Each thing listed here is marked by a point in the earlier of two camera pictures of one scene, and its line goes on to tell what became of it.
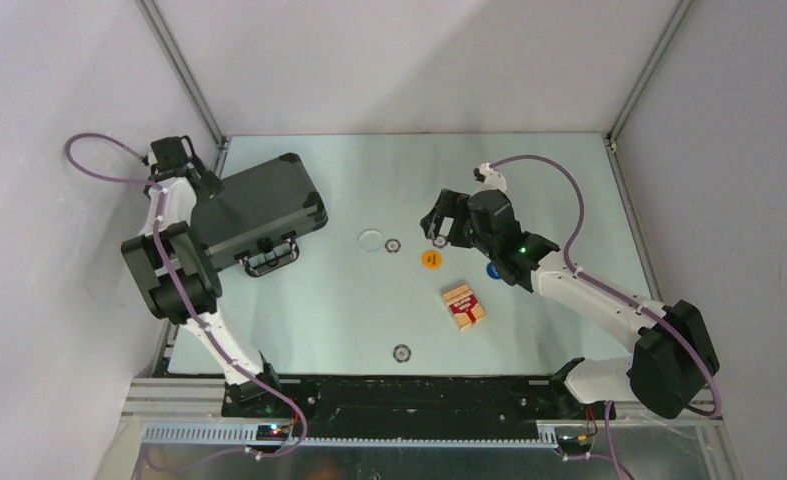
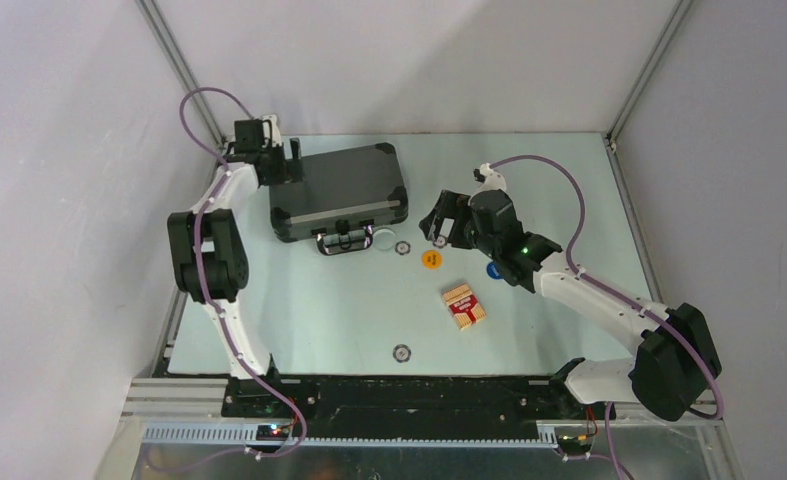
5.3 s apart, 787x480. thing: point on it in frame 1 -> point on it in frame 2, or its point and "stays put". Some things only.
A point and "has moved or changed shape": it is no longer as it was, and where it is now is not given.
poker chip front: x=401 y=353 stays put
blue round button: x=493 y=270 stays put
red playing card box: x=464 y=305 stays put
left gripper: x=209 y=184 -> x=281 y=153
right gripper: x=449 y=204 stays put
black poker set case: x=258 y=215 has moved or changed shape
